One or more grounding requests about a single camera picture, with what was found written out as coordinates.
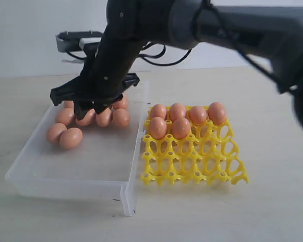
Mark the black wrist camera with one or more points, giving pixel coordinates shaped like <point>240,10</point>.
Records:
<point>69,41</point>

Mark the brown egg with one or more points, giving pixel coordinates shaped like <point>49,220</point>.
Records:
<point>123,103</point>
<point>157,128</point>
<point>54,133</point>
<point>104,119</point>
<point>121,118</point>
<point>71,138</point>
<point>217,113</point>
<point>87,120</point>
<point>68,104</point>
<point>65,116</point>

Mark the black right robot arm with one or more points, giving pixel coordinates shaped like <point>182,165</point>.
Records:
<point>269,38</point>

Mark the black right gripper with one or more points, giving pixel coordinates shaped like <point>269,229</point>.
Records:
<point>102,81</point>

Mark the brown egg slot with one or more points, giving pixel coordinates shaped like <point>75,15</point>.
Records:
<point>198,115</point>
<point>158,110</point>
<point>176,111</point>

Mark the brown egg lone front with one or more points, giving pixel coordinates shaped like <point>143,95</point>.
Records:
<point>180,128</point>

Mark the clear plastic tray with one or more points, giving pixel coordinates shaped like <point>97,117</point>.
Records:
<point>105,165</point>

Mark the yellow plastic egg tray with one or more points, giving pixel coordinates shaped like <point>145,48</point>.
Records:
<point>207,154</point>

